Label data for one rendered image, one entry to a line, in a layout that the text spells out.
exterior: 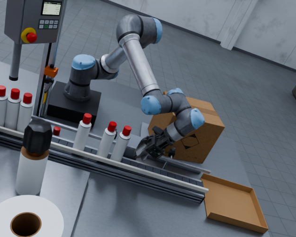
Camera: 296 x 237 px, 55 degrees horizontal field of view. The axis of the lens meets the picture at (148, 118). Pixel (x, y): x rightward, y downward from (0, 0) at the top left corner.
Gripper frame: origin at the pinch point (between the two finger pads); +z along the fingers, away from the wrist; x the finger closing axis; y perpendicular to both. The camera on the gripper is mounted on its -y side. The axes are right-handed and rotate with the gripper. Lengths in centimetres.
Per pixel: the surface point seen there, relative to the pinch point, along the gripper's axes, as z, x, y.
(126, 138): -3.9, -10.7, 2.7
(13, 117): 27, -48, 2
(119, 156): 5.1, -5.2, 2.9
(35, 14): -12, -69, -3
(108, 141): 2.7, -14.4, 3.4
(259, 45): -126, 340, -754
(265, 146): -21, 228, -224
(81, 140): 11.4, -22.4, 3.5
